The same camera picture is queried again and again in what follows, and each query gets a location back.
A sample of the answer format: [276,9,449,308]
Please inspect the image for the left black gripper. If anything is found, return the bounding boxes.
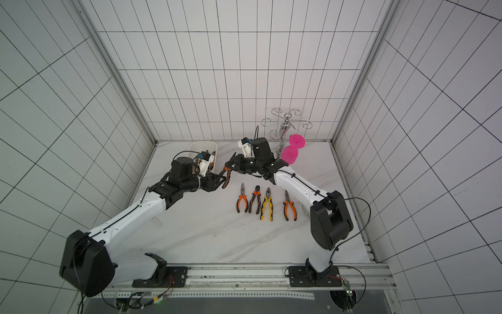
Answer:
[182,171,226,192]

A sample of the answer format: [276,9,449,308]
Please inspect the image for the dark orange long nose pliers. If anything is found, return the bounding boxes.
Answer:
[219,167,232,189]

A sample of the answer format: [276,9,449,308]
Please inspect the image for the orange diagonal cutting pliers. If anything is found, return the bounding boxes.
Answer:
[248,185,262,215]

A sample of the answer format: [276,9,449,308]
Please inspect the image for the yellow combination pliers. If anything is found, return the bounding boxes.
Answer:
[260,188,274,222]

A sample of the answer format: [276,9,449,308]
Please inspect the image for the orange combination pliers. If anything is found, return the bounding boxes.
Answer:
[236,183,249,213]

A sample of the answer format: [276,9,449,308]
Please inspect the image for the white plastic storage box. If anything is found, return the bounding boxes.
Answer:
[188,141,218,171]

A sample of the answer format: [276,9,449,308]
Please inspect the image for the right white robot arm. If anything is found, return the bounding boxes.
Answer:
[225,154,354,274]

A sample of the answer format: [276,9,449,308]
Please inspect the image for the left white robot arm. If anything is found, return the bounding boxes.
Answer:
[59,157,229,297]

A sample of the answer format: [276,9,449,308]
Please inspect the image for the lower pink cup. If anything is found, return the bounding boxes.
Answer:
[281,145,299,165]

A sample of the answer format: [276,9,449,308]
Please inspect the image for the pink cup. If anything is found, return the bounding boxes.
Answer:
[281,145,299,165]
[289,134,306,149]

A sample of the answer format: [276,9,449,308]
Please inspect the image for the upper pink cup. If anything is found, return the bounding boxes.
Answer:
[289,134,306,149]

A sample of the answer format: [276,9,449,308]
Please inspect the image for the chrome cup holder stand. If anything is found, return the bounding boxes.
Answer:
[261,108,312,157]

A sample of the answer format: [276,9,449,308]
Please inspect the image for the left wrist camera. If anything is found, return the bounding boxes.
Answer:
[197,151,214,177]

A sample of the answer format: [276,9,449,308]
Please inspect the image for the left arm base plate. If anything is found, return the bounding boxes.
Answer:
[132,266,188,289]

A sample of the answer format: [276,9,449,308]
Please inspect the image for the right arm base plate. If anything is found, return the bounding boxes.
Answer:
[286,266,343,288]

